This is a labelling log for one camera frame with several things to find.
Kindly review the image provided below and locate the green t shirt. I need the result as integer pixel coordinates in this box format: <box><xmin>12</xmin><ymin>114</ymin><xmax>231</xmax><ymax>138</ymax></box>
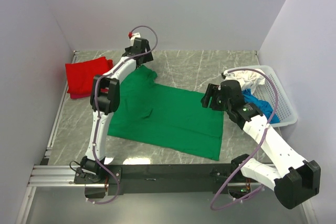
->
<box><xmin>108</xmin><ymin>66</ymin><xmax>224</xmax><ymax>161</ymax></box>

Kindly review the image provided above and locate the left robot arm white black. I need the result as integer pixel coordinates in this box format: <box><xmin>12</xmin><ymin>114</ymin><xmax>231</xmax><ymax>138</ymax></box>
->
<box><xmin>80</xmin><ymin>33</ymin><xmax>153</xmax><ymax>183</ymax></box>

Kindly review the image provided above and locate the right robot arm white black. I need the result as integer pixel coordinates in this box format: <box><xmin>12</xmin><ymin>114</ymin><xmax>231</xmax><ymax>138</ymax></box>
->
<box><xmin>201</xmin><ymin>80</ymin><xmax>321</xmax><ymax>209</ymax></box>

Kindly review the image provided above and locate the white crumpled t shirt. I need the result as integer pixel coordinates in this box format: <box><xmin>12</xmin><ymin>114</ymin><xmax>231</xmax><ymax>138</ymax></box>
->
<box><xmin>224</xmin><ymin>70</ymin><xmax>266</xmax><ymax>94</ymax></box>

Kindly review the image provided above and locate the blue crumpled t shirt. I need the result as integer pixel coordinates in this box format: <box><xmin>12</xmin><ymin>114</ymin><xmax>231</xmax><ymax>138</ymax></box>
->
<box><xmin>242</xmin><ymin>89</ymin><xmax>273</xmax><ymax>119</ymax></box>

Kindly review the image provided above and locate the white plastic basket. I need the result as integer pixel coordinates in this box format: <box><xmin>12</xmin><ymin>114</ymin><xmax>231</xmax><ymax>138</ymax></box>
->
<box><xmin>227</xmin><ymin>65</ymin><xmax>298</xmax><ymax>128</ymax></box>

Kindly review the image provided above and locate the folded red t shirt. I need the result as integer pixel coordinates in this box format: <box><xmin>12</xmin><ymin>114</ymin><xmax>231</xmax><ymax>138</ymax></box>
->
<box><xmin>65</xmin><ymin>56</ymin><xmax>116</xmax><ymax>95</ymax></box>

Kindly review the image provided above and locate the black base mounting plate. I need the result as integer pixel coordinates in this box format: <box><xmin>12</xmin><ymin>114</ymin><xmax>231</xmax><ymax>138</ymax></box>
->
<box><xmin>73</xmin><ymin>163</ymin><xmax>260</xmax><ymax>200</ymax></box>

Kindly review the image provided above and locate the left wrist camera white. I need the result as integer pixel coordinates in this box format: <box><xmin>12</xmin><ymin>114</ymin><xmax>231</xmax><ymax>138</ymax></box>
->
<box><xmin>128</xmin><ymin>31</ymin><xmax>141</xmax><ymax>42</ymax></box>

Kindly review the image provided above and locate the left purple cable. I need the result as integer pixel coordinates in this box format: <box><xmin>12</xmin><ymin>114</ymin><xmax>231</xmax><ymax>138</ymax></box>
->
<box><xmin>84</xmin><ymin>25</ymin><xmax>158</xmax><ymax>205</ymax></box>

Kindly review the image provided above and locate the aluminium frame rail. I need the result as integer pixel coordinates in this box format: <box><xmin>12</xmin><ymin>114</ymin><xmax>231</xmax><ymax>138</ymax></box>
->
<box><xmin>28</xmin><ymin>165</ymin><xmax>75</xmax><ymax>187</ymax></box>

